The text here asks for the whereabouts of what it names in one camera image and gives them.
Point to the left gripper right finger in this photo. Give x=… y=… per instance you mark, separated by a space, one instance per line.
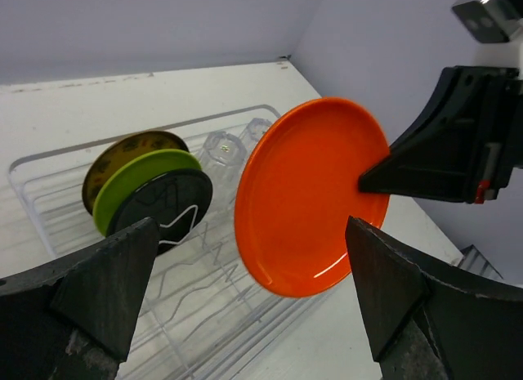
x=427 y=319

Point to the orange plate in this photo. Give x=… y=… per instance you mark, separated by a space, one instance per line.
x=298 y=190

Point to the yellow patterned plate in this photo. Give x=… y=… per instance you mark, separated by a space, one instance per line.
x=122 y=152

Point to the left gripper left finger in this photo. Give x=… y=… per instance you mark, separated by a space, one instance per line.
x=74 y=317

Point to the green plate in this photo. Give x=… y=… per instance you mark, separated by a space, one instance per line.
x=133 y=175

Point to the clear glass back left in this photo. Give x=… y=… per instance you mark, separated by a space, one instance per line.
x=221 y=157

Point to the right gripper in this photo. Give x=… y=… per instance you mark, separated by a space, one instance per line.
x=451 y=150

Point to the clear glass back right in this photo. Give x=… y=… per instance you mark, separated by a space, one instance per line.
x=254 y=132

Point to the black plate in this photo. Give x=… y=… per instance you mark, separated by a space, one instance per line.
x=177 y=200

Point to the clear glass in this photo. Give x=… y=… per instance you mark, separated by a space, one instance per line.
x=221 y=157
x=254 y=132

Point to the clear plastic dish rack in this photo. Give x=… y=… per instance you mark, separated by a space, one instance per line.
x=203 y=316

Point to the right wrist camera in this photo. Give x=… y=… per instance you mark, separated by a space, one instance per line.
x=490 y=21

